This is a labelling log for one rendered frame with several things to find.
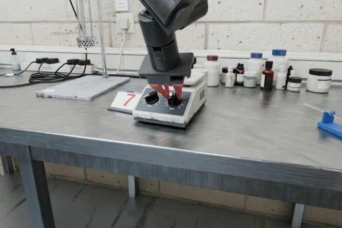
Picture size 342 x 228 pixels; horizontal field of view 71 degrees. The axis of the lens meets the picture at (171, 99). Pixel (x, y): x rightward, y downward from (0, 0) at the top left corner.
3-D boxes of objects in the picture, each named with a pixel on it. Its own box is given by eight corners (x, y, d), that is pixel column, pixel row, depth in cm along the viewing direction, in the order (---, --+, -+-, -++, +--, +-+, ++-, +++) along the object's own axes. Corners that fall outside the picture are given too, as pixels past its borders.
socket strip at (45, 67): (91, 74, 109) (90, 64, 108) (20, 70, 119) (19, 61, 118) (97, 72, 114) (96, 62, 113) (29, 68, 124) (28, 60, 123)
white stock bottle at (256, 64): (251, 85, 89) (254, 54, 86) (241, 81, 95) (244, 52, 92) (265, 84, 91) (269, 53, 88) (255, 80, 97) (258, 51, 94)
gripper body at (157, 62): (148, 60, 52) (138, 30, 47) (195, 59, 49) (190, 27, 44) (139, 80, 48) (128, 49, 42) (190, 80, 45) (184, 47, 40)
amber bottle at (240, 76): (237, 82, 93) (238, 62, 91) (245, 83, 92) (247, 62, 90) (235, 84, 91) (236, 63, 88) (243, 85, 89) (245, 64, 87)
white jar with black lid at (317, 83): (301, 89, 84) (304, 68, 82) (315, 87, 86) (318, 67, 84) (319, 93, 78) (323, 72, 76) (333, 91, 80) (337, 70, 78)
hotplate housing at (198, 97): (186, 130, 51) (186, 93, 49) (131, 121, 55) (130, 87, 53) (208, 101, 71) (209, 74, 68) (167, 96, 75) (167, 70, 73)
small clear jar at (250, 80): (258, 87, 87) (260, 73, 85) (248, 88, 85) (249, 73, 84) (250, 84, 91) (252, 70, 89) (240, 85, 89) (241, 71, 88)
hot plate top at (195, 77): (194, 85, 56) (194, 81, 55) (147, 81, 60) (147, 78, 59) (205, 76, 66) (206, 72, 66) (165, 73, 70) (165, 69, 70)
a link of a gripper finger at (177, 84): (162, 87, 57) (153, 55, 51) (192, 87, 55) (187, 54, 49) (155, 109, 53) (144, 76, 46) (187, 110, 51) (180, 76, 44)
